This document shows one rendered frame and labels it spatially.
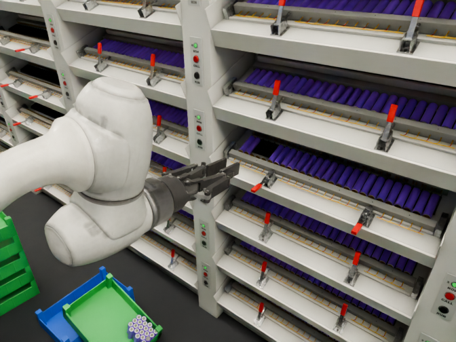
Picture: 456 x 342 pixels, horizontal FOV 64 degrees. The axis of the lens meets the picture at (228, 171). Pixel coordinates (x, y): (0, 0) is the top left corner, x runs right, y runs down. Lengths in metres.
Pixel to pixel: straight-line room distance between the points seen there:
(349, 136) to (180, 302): 1.04
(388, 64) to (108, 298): 1.26
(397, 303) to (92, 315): 1.05
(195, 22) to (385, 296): 0.83
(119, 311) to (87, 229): 0.99
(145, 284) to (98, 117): 1.26
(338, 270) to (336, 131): 0.39
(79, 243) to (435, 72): 0.64
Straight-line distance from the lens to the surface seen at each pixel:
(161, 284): 1.67
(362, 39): 0.79
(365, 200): 0.92
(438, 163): 0.80
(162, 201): 0.65
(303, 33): 0.83
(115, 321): 1.52
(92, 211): 0.57
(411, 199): 0.94
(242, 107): 0.95
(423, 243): 0.90
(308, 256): 1.07
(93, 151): 0.48
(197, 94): 1.02
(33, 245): 2.05
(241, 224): 1.15
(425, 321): 1.01
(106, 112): 0.48
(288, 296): 1.22
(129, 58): 1.32
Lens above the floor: 1.22
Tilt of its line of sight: 31 degrees down
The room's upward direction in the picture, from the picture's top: straight up
